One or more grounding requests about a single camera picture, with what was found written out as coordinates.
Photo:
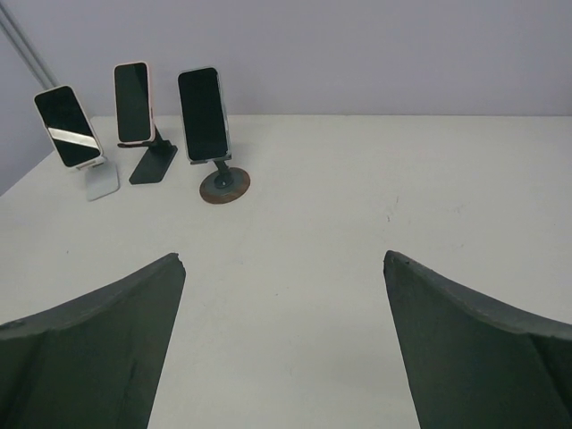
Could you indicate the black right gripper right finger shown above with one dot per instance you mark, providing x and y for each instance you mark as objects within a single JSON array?
[{"x": 473, "y": 361}]

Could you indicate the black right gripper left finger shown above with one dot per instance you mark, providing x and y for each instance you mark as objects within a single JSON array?
[{"x": 96, "y": 360}]

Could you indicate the round brown-base phone stand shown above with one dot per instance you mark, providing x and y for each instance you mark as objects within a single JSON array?
[{"x": 224, "y": 185}]

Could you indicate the phone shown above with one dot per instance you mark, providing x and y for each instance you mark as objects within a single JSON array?
[
  {"x": 133, "y": 107},
  {"x": 203, "y": 115},
  {"x": 68, "y": 127}
]

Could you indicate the white phone stand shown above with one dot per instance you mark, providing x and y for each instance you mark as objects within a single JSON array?
[{"x": 101, "y": 178}]

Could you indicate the black folding phone stand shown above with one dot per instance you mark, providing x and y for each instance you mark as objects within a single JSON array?
[{"x": 156, "y": 161}]

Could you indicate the phone in white case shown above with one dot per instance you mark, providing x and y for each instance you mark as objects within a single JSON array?
[{"x": 68, "y": 127}]

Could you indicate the phone in pink case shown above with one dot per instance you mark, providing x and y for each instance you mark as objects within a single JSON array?
[{"x": 133, "y": 107}]

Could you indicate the aluminium frame post left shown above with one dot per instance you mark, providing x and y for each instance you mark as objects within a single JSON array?
[{"x": 25, "y": 49}]

